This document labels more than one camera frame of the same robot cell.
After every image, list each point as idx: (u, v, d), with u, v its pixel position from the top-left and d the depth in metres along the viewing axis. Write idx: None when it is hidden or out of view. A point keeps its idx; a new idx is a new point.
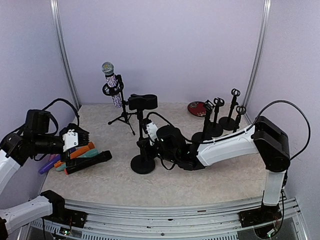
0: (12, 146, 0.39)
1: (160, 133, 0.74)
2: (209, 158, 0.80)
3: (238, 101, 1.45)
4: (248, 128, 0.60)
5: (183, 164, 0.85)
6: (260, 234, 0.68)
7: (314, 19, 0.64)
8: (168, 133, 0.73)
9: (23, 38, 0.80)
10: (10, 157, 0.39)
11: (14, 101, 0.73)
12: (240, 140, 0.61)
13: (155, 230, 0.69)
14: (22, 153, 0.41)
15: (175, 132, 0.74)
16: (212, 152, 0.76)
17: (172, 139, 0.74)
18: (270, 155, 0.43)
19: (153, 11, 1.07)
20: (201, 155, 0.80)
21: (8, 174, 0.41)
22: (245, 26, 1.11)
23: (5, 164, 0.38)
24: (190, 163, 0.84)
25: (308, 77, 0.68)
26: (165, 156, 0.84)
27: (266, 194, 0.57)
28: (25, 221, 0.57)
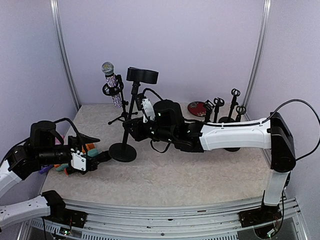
0: (15, 163, 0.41)
1: (157, 107, 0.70)
2: (212, 143, 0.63)
3: (238, 101, 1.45)
4: (264, 120, 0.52)
5: (182, 146, 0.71)
6: (260, 235, 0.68)
7: (314, 18, 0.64)
8: (166, 107, 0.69)
9: (24, 38, 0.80)
10: (11, 172, 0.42)
11: (13, 101, 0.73)
12: (255, 132, 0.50)
13: (155, 230, 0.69)
14: (24, 170, 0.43)
15: (174, 106, 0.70)
16: (220, 139, 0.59)
17: (170, 114, 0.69)
18: (278, 156, 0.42)
19: (153, 11, 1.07)
20: (204, 139, 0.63)
21: (8, 185, 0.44)
22: (245, 26, 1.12)
23: (6, 177, 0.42)
24: (190, 143, 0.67)
25: (308, 76, 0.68)
26: (160, 137, 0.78)
27: (267, 194, 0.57)
28: (20, 219, 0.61)
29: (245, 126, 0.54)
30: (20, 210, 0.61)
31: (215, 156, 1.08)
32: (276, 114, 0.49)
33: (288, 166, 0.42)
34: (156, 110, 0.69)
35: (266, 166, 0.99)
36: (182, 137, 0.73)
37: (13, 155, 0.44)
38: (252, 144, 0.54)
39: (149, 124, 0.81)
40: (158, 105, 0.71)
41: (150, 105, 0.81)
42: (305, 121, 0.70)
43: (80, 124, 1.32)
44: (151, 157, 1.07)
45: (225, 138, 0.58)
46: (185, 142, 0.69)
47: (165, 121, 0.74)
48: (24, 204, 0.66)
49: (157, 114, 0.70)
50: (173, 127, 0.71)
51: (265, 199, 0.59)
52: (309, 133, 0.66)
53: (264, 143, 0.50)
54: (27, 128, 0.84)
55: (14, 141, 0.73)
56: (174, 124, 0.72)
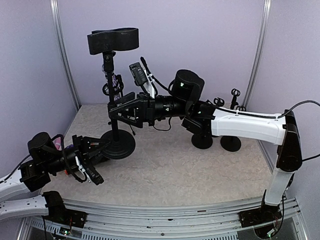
0: (28, 176, 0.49)
1: (181, 78, 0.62)
2: (223, 129, 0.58)
3: (238, 101, 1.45)
4: (280, 116, 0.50)
5: (190, 125, 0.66)
6: (260, 235, 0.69)
7: (314, 19, 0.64)
8: (191, 81, 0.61)
9: (24, 39, 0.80)
10: (23, 183, 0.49)
11: (13, 100, 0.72)
12: (269, 125, 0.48)
13: (155, 230, 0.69)
14: (33, 183, 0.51)
15: (199, 83, 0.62)
16: (232, 126, 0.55)
17: (193, 88, 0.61)
18: (286, 155, 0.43)
19: (153, 11, 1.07)
20: (215, 122, 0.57)
21: (17, 191, 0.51)
22: (245, 26, 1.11)
23: (16, 185, 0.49)
24: (199, 125, 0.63)
25: (308, 76, 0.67)
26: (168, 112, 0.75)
27: (269, 194, 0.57)
28: (19, 215, 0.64)
29: (260, 118, 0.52)
30: (19, 207, 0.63)
31: (215, 156, 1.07)
32: (290, 115, 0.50)
33: (294, 165, 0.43)
34: (179, 77, 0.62)
35: (266, 166, 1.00)
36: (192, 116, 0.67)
37: (27, 168, 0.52)
38: (264, 138, 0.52)
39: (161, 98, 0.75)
40: (183, 75, 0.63)
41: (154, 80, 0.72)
42: (305, 121, 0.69)
43: (80, 124, 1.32)
44: (151, 157, 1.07)
45: (237, 126, 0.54)
46: (194, 122, 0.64)
47: (182, 95, 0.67)
48: (24, 202, 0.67)
49: (180, 84, 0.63)
50: (190, 103, 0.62)
51: (266, 199, 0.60)
52: (310, 133, 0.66)
53: (276, 139, 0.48)
54: (27, 128, 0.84)
55: (13, 141, 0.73)
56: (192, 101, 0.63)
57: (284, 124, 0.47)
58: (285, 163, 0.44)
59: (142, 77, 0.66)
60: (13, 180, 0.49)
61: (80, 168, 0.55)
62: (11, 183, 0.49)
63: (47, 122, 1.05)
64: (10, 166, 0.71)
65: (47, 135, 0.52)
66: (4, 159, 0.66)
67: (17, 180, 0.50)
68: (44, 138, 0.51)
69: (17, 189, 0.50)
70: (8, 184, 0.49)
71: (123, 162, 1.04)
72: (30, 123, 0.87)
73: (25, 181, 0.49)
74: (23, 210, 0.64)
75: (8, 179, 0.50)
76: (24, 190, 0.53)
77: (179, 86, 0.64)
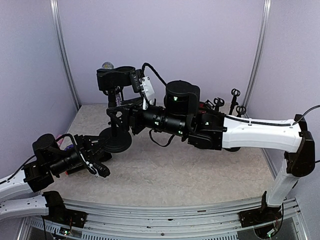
0: (31, 177, 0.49)
1: (174, 90, 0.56)
2: (235, 141, 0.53)
3: (238, 101, 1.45)
4: (295, 122, 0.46)
5: (197, 141, 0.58)
6: (260, 235, 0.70)
7: (314, 19, 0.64)
8: (186, 92, 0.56)
9: (24, 39, 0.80)
10: (26, 183, 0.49)
11: (13, 100, 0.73)
12: (286, 134, 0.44)
13: (155, 230, 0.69)
14: (36, 184, 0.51)
15: (195, 92, 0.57)
16: (244, 138, 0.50)
17: (190, 99, 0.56)
18: (301, 162, 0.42)
19: (152, 11, 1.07)
20: (227, 134, 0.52)
21: (19, 191, 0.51)
22: (245, 25, 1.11)
23: (19, 185, 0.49)
24: (209, 139, 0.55)
25: (308, 76, 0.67)
26: (168, 126, 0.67)
27: (273, 196, 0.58)
28: (19, 215, 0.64)
29: (275, 125, 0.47)
30: (19, 207, 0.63)
31: (215, 156, 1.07)
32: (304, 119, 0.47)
33: (306, 170, 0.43)
34: (171, 91, 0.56)
35: (267, 167, 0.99)
36: (197, 130, 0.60)
37: (30, 168, 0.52)
38: (279, 147, 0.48)
39: (155, 111, 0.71)
40: (174, 87, 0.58)
41: (150, 87, 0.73)
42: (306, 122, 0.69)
43: (80, 124, 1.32)
44: (151, 157, 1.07)
45: (250, 136, 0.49)
46: (201, 136, 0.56)
47: (180, 108, 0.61)
48: (24, 201, 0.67)
49: (173, 98, 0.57)
50: (190, 117, 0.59)
51: (268, 201, 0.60)
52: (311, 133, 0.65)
53: (291, 146, 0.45)
54: (27, 129, 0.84)
55: (13, 141, 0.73)
56: (192, 114, 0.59)
57: (301, 131, 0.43)
58: (297, 169, 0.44)
59: (137, 85, 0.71)
60: (17, 180, 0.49)
61: (91, 164, 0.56)
62: (14, 183, 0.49)
63: (47, 122, 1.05)
64: (11, 166, 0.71)
65: (50, 136, 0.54)
66: (4, 158, 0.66)
67: (21, 180, 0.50)
68: (47, 138, 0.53)
69: (20, 189, 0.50)
70: (11, 183, 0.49)
71: (123, 162, 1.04)
72: (30, 123, 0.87)
73: (29, 182, 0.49)
74: (24, 210, 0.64)
75: (11, 179, 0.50)
76: (26, 190, 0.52)
77: (173, 100, 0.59)
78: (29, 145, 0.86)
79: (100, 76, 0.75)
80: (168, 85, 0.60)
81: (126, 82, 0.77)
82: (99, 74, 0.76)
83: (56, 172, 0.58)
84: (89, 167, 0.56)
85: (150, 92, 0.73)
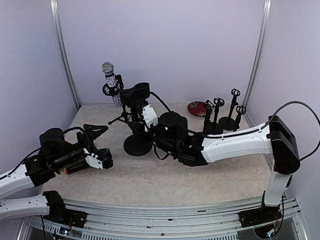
0: (33, 170, 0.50)
1: (165, 121, 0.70)
2: (215, 156, 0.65)
3: (238, 101, 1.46)
4: (263, 126, 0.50)
5: (185, 160, 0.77)
6: (260, 235, 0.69)
7: (314, 20, 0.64)
8: (175, 123, 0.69)
9: (23, 40, 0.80)
10: (28, 177, 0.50)
11: (13, 101, 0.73)
12: (254, 139, 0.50)
13: (155, 230, 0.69)
14: (37, 178, 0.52)
15: (182, 122, 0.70)
16: (220, 150, 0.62)
17: (178, 129, 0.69)
18: (282, 160, 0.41)
19: (152, 10, 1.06)
20: (205, 151, 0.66)
21: (21, 186, 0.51)
22: (246, 25, 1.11)
23: (22, 179, 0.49)
24: (193, 159, 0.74)
25: (308, 77, 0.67)
26: (162, 145, 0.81)
27: (272, 196, 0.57)
28: (19, 214, 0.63)
29: (244, 134, 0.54)
30: (19, 207, 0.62)
31: None
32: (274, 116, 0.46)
33: (292, 167, 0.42)
34: (163, 123, 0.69)
35: (266, 167, 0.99)
36: (185, 151, 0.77)
37: (31, 162, 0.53)
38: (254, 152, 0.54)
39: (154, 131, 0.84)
40: (165, 118, 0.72)
41: (150, 114, 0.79)
42: (305, 122, 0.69)
43: (80, 124, 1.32)
44: (151, 157, 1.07)
45: (226, 149, 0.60)
46: (187, 156, 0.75)
47: (170, 134, 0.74)
48: (24, 200, 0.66)
49: (164, 127, 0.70)
50: (178, 141, 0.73)
51: (265, 201, 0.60)
52: (310, 134, 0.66)
53: (265, 149, 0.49)
54: (27, 129, 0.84)
55: (13, 142, 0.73)
56: (180, 139, 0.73)
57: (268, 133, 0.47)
58: (283, 167, 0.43)
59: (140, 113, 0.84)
60: (18, 175, 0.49)
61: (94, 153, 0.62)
62: (16, 178, 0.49)
63: (47, 122, 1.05)
64: (11, 166, 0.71)
65: (57, 130, 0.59)
66: (5, 159, 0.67)
67: (22, 174, 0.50)
68: (55, 132, 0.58)
69: (22, 183, 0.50)
70: (13, 179, 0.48)
71: (123, 162, 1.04)
72: (30, 124, 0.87)
73: (31, 175, 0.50)
74: (25, 209, 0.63)
75: (12, 174, 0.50)
76: (27, 185, 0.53)
77: (164, 128, 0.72)
78: (29, 145, 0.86)
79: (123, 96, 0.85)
80: (162, 116, 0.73)
81: (144, 96, 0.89)
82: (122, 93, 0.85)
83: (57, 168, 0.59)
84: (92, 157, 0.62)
85: (150, 118, 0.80)
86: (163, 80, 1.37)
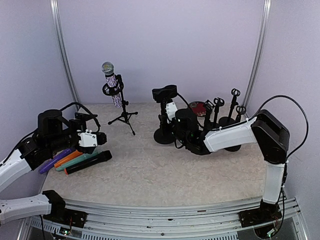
0: (28, 150, 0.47)
1: (178, 114, 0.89)
2: (215, 144, 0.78)
3: (238, 101, 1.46)
4: (251, 119, 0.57)
5: (191, 148, 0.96)
6: (260, 235, 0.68)
7: (314, 20, 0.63)
8: (185, 116, 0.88)
9: (23, 40, 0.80)
10: (24, 159, 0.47)
11: (13, 101, 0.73)
12: (239, 128, 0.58)
13: (155, 230, 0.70)
14: (34, 159, 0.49)
15: (191, 116, 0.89)
16: (218, 138, 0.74)
17: (187, 121, 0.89)
18: (269, 148, 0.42)
19: (152, 10, 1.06)
20: (206, 140, 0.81)
21: (19, 172, 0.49)
22: (246, 25, 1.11)
23: (18, 163, 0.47)
24: (198, 147, 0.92)
25: (309, 77, 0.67)
26: (177, 135, 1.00)
27: (276, 192, 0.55)
28: (22, 214, 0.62)
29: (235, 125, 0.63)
30: (22, 205, 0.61)
31: (215, 156, 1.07)
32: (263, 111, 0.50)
33: (280, 156, 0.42)
34: (177, 116, 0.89)
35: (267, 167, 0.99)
36: (193, 141, 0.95)
37: (25, 144, 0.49)
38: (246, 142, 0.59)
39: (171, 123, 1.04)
40: (180, 112, 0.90)
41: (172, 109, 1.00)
42: (305, 121, 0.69)
43: None
44: (151, 157, 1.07)
45: (223, 138, 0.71)
46: (193, 145, 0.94)
47: (183, 126, 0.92)
48: (26, 200, 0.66)
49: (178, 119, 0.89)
50: (188, 132, 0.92)
51: (264, 196, 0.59)
52: (310, 134, 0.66)
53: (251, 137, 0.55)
54: (27, 129, 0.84)
55: (13, 142, 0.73)
56: (189, 130, 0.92)
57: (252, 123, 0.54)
58: (271, 156, 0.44)
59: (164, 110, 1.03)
60: (12, 160, 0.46)
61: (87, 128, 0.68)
62: (11, 163, 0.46)
63: None
64: None
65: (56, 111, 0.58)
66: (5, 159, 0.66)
67: (17, 158, 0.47)
68: (54, 112, 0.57)
69: (19, 169, 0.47)
70: (8, 166, 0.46)
71: (123, 162, 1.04)
72: (30, 124, 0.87)
73: (26, 156, 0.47)
74: (29, 206, 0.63)
75: (7, 161, 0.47)
76: (26, 169, 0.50)
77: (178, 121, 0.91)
78: None
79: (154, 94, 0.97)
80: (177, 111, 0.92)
81: (172, 95, 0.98)
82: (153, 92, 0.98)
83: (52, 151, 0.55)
84: (86, 133, 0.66)
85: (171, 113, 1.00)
86: (163, 79, 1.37)
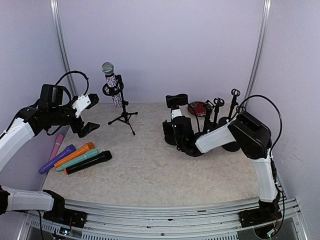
0: (30, 115, 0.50)
1: (175, 120, 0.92)
2: (204, 146, 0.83)
3: (238, 101, 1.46)
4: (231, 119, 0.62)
5: (185, 151, 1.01)
6: (260, 235, 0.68)
7: (314, 19, 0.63)
8: (180, 122, 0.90)
9: (23, 40, 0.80)
10: (27, 123, 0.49)
11: (13, 101, 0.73)
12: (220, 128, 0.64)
13: (155, 230, 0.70)
14: (36, 122, 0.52)
15: (186, 122, 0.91)
16: (206, 141, 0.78)
17: (182, 127, 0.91)
18: (248, 145, 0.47)
19: (152, 10, 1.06)
20: (197, 143, 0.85)
21: (23, 140, 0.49)
22: (246, 26, 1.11)
23: (22, 128, 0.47)
24: (191, 150, 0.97)
25: (308, 77, 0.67)
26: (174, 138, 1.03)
27: (269, 190, 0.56)
28: (35, 203, 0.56)
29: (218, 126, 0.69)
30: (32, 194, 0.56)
31: (215, 156, 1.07)
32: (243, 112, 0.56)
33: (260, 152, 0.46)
34: (172, 122, 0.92)
35: None
36: (188, 144, 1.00)
37: (25, 111, 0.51)
38: (227, 141, 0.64)
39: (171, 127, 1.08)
40: (176, 118, 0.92)
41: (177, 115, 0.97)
42: (305, 121, 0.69)
43: None
44: (151, 157, 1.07)
45: (209, 140, 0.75)
46: (186, 148, 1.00)
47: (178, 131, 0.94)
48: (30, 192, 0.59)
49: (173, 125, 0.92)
50: (182, 137, 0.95)
51: (261, 195, 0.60)
52: (310, 134, 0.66)
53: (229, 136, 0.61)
54: None
55: None
56: (184, 135, 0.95)
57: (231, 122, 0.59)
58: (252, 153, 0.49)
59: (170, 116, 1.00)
60: (16, 127, 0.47)
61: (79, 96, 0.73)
62: (15, 129, 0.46)
63: None
64: (9, 166, 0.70)
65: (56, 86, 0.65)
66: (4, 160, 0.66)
67: (20, 125, 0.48)
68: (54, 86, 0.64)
69: (23, 134, 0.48)
70: (12, 132, 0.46)
71: (123, 162, 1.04)
72: None
73: (29, 121, 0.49)
74: (39, 198, 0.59)
75: (10, 130, 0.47)
76: (29, 136, 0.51)
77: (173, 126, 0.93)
78: (29, 144, 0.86)
79: (168, 100, 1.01)
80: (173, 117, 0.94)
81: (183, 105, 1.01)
82: (167, 97, 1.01)
83: (47, 124, 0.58)
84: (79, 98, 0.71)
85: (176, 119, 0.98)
86: (163, 80, 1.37)
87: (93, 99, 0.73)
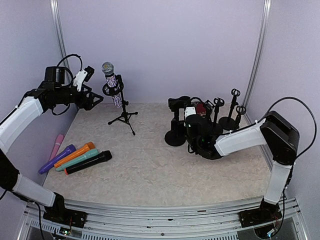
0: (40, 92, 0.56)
1: (188, 119, 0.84)
2: (225, 149, 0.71)
3: (238, 101, 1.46)
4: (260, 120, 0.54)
5: (202, 153, 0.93)
6: (260, 235, 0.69)
7: (314, 19, 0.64)
8: (195, 121, 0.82)
9: (23, 40, 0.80)
10: (37, 99, 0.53)
11: (14, 100, 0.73)
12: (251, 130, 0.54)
13: (155, 230, 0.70)
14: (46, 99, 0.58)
15: (201, 120, 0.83)
16: (229, 143, 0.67)
17: (198, 127, 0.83)
18: (279, 149, 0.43)
19: (152, 10, 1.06)
20: (217, 145, 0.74)
21: (33, 115, 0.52)
22: (246, 25, 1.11)
23: (31, 104, 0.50)
24: (209, 153, 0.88)
25: (308, 76, 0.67)
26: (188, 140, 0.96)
27: (278, 193, 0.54)
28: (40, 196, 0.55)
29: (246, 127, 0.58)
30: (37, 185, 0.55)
31: None
32: (271, 112, 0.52)
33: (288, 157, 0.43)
34: (186, 121, 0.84)
35: (266, 166, 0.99)
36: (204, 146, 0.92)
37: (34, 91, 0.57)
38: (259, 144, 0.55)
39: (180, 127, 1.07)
40: (190, 117, 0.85)
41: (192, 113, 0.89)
42: (305, 121, 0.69)
43: (80, 124, 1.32)
44: (151, 157, 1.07)
45: (233, 142, 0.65)
46: (204, 150, 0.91)
47: (193, 132, 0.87)
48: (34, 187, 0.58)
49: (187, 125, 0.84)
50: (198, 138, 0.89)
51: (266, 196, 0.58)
52: (310, 134, 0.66)
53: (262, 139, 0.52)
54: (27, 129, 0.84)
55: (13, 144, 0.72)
56: (199, 135, 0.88)
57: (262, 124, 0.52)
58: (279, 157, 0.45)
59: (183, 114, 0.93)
60: (25, 103, 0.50)
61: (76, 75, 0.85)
62: (26, 104, 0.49)
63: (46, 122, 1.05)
64: None
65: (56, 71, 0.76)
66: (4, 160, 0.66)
67: (29, 101, 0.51)
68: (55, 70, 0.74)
69: (33, 109, 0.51)
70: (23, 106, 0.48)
71: (123, 162, 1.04)
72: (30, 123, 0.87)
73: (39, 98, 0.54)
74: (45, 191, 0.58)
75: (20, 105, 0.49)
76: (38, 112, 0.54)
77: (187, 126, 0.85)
78: (29, 144, 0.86)
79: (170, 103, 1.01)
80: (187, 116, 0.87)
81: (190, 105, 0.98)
82: (169, 100, 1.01)
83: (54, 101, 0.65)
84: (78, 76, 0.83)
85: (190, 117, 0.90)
86: (163, 80, 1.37)
87: (89, 70, 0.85)
